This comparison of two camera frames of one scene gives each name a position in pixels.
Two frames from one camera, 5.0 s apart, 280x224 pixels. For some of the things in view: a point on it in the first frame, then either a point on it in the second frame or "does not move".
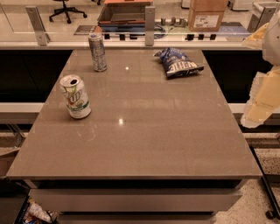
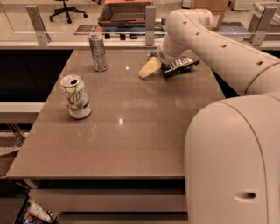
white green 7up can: [76, 96] does not move
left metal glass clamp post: [42, 36] does not move
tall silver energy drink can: [96, 43] does not move
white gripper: [272, 40] → [162, 55]
